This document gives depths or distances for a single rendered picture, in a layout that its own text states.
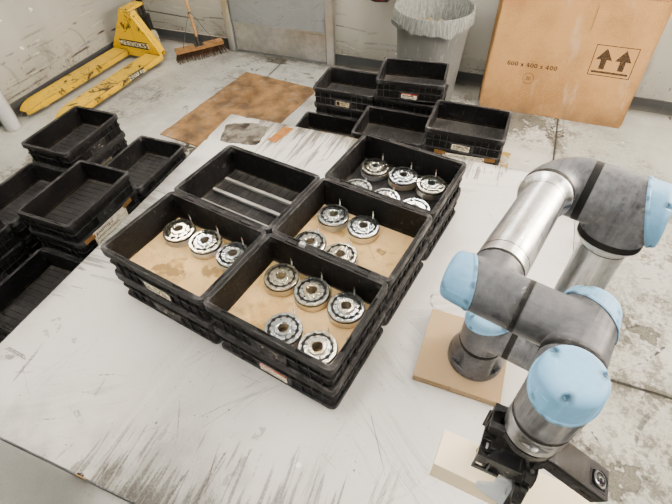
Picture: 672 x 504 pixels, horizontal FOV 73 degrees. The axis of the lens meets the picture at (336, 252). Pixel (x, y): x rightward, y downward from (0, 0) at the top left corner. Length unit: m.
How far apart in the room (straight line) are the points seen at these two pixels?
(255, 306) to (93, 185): 1.43
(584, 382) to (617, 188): 0.47
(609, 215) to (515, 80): 2.97
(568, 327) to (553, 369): 0.09
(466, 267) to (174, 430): 0.94
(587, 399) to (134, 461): 1.08
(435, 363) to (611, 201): 0.65
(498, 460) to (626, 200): 0.49
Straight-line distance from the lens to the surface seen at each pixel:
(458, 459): 0.84
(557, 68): 3.84
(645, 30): 3.84
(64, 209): 2.47
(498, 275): 0.63
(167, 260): 1.51
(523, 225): 0.74
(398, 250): 1.43
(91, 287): 1.73
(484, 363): 1.28
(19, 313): 2.44
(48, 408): 1.52
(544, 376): 0.54
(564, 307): 0.62
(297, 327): 1.22
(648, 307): 2.73
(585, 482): 0.74
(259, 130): 2.23
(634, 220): 0.94
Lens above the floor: 1.87
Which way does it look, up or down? 47 degrees down
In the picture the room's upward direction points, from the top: 2 degrees counter-clockwise
